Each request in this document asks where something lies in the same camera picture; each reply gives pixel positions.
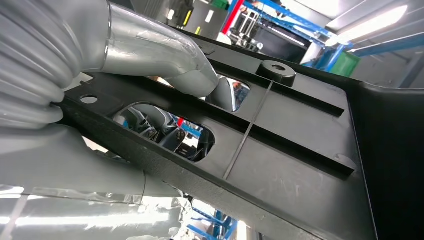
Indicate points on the green plastic crate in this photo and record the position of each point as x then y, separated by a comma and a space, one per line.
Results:
346, 64

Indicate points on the blue steel shelf rack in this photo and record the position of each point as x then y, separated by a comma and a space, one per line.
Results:
198, 230
298, 21

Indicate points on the ceiling light strip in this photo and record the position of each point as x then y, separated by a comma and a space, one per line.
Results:
371, 24

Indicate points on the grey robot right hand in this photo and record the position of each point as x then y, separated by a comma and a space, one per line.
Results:
66, 172

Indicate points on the red barrier belt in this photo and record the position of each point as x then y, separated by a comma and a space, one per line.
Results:
232, 16

